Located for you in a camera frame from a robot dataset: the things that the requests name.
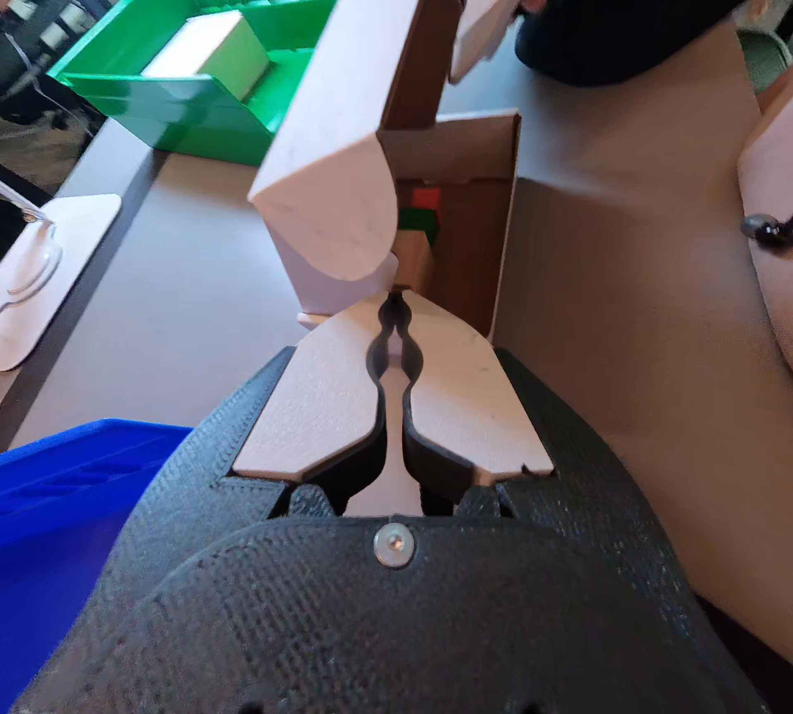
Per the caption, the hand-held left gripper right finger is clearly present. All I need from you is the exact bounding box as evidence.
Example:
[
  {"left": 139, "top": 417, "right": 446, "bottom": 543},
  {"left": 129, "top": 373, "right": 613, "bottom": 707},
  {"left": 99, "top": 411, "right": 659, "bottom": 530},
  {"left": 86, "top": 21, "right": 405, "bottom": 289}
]
[{"left": 395, "top": 290, "right": 555, "bottom": 507}]

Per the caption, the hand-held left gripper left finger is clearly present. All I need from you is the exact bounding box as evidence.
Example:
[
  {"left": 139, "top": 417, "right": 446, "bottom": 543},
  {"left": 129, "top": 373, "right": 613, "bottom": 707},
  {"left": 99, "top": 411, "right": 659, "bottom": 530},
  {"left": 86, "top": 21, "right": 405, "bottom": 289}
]
[{"left": 232, "top": 292, "right": 388, "bottom": 515}]

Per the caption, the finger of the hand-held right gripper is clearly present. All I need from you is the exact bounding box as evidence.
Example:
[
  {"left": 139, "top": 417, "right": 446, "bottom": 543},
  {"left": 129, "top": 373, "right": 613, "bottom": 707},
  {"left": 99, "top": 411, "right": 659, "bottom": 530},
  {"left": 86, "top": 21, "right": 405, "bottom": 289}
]
[{"left": 449, "top": 0, "right": 534, "bottom": 85}]

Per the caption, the white cardboard box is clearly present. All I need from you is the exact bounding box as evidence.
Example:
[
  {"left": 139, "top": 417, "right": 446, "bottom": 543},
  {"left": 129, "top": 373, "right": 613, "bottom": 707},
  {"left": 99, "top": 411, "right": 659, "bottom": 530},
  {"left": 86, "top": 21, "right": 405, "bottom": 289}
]
[
  {"left": 248, "top": 0, "right": 521, "bottom": 343},
  {"left": 141, "top": 9, "right": 271, "bottom": 103}
]

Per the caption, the green plastic bin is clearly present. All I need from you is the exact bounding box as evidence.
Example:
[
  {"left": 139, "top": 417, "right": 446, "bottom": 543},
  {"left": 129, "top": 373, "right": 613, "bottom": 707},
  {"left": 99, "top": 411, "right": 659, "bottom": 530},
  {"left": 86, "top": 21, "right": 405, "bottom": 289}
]
[{"left": 46, "top": 0, "right": 363, "bottom": 166}]

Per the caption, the person's grey sweatshirt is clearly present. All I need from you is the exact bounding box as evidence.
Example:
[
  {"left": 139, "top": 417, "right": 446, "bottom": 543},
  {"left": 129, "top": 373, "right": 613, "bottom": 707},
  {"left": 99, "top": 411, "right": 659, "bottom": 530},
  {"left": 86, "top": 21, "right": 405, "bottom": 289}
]
[{"left": 736, "top": 79, "right": 793, "bottom": 371}]

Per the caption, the blue plastic bin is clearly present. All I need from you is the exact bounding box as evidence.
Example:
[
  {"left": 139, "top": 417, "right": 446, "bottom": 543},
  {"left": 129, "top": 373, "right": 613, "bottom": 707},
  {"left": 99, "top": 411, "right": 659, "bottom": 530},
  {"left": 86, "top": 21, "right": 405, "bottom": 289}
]
[{"left": 0, "top": 418, "right": 194, "bottom": 714}]

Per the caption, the white flat board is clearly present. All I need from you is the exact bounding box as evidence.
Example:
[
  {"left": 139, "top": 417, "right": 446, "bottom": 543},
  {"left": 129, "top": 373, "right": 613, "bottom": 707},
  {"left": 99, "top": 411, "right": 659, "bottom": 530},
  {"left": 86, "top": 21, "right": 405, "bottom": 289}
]
[{"left": 0, "top": 194, "right": 122, "bottom": 372}]

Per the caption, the clear plastic hook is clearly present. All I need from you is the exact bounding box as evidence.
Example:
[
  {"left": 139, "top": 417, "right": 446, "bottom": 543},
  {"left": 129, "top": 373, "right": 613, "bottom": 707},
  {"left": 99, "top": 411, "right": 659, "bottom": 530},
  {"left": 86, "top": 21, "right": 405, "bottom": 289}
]
[{"left": 0, "top": 181, "right": 64, "bottom": 313}]

